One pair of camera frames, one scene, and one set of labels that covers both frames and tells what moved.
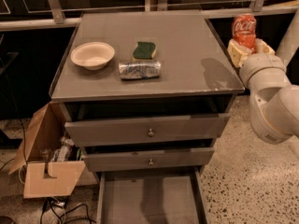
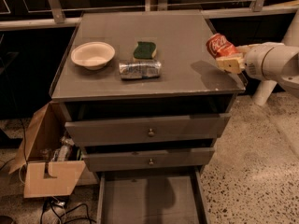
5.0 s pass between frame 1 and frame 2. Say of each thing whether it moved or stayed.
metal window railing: stayed
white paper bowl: stayed
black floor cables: stayed
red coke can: moved
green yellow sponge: stayed
